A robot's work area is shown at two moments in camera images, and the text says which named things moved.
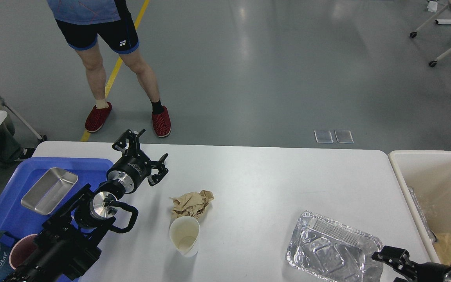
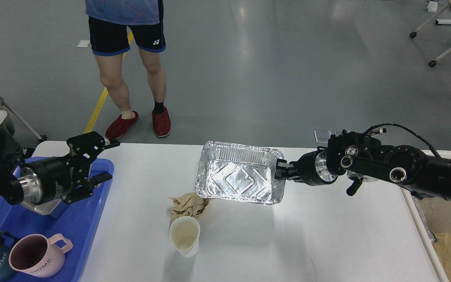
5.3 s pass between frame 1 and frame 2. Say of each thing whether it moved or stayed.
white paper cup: stayed
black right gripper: moved
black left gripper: moved
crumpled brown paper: stayed
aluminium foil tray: moved
